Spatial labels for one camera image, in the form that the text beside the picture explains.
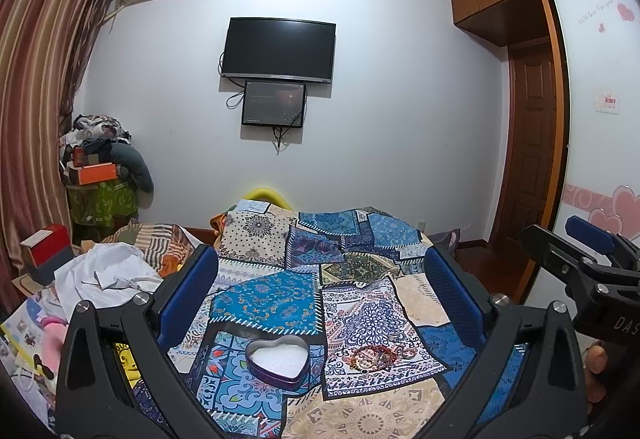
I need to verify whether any striped orange cloth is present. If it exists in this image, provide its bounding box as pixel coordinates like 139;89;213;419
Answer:
103;221;195;277

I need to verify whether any pile of clothes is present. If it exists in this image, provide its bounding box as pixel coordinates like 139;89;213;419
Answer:
58;115;154;194

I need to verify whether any right hand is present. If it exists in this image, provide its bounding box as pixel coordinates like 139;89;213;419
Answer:
584;341;608;407

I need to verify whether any green patterned cloth-covered stand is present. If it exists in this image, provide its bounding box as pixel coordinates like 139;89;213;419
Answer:
66;179;139;229

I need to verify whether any white crumpled cloth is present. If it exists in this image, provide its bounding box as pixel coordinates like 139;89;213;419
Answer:
54;243;163;322

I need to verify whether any red and white box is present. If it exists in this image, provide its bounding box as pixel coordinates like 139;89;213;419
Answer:
20;225;75;286

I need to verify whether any orange box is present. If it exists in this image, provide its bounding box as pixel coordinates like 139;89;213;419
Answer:
76;162;117;185

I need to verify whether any blue patchwork bedspread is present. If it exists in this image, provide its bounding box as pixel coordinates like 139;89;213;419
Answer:
127;204;532;439

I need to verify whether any purple heart-shaped tin box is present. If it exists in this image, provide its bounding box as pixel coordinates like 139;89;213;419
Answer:
245;335;310;391

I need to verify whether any dark pillow on floor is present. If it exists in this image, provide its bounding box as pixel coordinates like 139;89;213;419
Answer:
428;229;460;255

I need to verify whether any small black wall monitor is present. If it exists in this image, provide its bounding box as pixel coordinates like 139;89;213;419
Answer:
242;80;306;128

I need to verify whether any red beaded bracelet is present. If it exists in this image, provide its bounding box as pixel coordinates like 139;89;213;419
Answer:
348;343;418;374

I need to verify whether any pink plush slipper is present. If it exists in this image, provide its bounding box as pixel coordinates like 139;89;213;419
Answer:
41;317;67;381

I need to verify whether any yellow printed cloth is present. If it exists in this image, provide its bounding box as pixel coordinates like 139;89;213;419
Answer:
115;343;141;389

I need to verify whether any striped red curtain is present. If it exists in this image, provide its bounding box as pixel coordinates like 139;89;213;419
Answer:
1;0;114;315

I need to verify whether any black wall television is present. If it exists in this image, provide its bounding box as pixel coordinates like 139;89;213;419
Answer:
220;17;336;84

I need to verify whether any yellow plastic chair back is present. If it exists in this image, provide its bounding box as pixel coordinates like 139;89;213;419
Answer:
243;188;292;210

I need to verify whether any white wardrobe sliding door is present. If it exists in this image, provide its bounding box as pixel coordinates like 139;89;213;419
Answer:
550;0;639;243

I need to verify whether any brown wooden door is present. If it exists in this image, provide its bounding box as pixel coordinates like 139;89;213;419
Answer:
489;42;556;270

